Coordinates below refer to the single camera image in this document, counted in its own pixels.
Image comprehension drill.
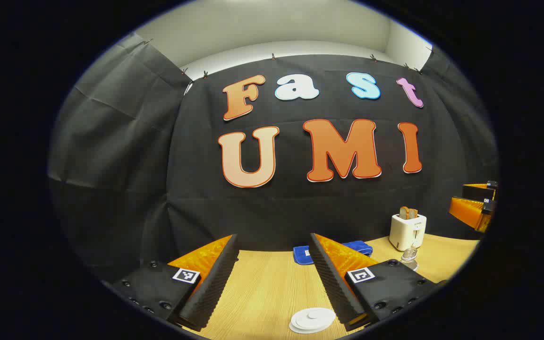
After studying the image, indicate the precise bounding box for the white teacup lid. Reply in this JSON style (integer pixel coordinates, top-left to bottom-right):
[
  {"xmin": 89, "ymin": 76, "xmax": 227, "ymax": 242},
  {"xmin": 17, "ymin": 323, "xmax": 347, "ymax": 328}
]
[{"xmin": 295, "ymin": 307, "xmax": 336, "ymax": 330}]

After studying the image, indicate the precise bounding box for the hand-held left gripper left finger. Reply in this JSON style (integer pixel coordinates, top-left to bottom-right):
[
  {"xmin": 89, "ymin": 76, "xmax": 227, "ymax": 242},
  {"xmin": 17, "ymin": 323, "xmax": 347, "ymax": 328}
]
[{"xmin": 111, "ymin": 234, "xmax": 240, "ymax": 332}]

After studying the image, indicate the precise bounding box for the blue towel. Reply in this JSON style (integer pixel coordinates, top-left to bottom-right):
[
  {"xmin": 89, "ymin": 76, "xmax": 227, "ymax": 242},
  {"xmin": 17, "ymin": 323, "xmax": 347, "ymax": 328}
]
[{"xmin": 293, "ymin": 241, "xmax": 373, "ymax": 265}]

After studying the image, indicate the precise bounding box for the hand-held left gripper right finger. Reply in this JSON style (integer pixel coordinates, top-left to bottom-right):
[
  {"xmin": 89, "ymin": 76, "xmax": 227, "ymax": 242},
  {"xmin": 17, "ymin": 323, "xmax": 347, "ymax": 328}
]
[{"xmin": 309, "ymin": 233, "xmax": 447, "ymax": 331}]

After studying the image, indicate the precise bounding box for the white toaster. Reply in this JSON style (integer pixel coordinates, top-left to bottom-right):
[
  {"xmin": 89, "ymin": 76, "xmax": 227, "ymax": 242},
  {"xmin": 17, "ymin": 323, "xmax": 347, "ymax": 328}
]
[{"xmin": 389, "ymin": 213, "xmax": 427, "ymax": 252}]

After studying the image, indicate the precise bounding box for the clear water bottle white label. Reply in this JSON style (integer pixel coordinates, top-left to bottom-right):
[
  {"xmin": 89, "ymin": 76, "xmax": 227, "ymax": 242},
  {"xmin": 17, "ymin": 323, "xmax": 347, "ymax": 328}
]
[{"xmin": 399, "ymin": 246, "xmax": 420, "ymax": 272}]

